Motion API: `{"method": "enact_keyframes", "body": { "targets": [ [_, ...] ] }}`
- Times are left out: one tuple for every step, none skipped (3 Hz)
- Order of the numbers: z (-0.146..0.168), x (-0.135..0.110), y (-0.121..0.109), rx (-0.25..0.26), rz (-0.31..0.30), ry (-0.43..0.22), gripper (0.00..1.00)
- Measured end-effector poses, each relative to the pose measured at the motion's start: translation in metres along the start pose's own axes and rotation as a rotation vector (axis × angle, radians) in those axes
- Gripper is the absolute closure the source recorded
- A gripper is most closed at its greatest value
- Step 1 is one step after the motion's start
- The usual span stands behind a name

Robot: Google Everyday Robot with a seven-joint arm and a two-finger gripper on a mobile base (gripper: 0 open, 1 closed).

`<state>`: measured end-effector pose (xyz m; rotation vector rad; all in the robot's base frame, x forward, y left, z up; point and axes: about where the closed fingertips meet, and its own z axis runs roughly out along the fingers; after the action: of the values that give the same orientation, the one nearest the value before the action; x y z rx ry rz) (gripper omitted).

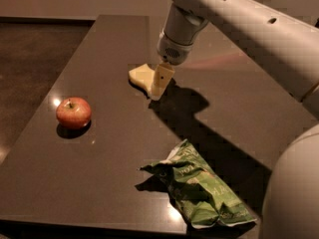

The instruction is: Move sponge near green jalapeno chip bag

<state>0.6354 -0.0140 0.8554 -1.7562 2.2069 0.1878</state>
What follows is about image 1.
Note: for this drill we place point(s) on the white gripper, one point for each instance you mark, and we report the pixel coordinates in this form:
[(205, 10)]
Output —
[(173, 51)]

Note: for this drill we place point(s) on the yellow wavy sponge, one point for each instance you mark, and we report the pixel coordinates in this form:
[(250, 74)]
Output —
[(142, 77)]

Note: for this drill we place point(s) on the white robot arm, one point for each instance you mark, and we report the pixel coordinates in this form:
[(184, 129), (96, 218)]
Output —
[(246, 95)]

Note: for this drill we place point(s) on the green jalapeno chip bag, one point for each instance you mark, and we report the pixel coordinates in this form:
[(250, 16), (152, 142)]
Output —
[(201, 197)]

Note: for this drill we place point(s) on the red apple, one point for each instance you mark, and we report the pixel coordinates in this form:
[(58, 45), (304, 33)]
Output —
[(73, 113)]

